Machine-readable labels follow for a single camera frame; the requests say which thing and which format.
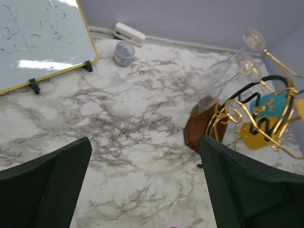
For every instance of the small clear blue cup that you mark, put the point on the small clear blue cup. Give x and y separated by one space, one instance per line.
123 54

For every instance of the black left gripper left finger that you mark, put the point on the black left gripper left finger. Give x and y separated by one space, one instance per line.
43 192

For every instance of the clear wine glass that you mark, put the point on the clear wine glass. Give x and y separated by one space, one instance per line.
247 66

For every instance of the blue plastic wine glass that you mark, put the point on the blue plastic wine glass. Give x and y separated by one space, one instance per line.
277 102

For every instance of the yellow plastic wine glass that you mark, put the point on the yellow plastic wine glass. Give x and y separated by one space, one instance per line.
257 140

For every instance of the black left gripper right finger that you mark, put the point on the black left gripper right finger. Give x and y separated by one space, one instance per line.
246 193

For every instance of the gold wire wine glass rack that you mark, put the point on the gold wire wine glass rack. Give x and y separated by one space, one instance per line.
233 107

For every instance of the white whiteboard eraser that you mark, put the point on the white whiteboard eraser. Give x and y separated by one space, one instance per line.
129 34

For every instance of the small whiteboard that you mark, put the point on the small whiteboard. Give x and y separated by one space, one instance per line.
40 39

